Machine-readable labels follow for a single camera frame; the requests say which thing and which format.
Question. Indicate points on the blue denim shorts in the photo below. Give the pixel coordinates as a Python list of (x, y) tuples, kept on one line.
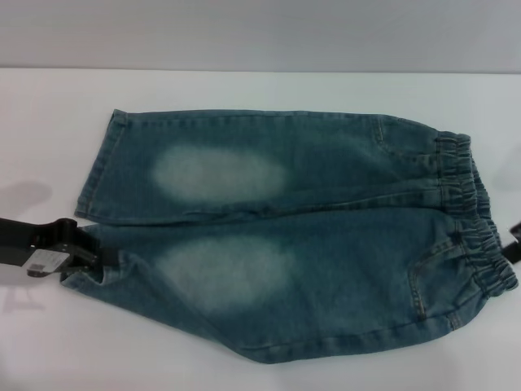
[(309, 277)]

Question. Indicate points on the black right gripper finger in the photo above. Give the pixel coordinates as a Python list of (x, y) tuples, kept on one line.
[(515, 250), (517, 229)]

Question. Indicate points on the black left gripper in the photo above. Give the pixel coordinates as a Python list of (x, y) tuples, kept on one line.
[(36, 238)]

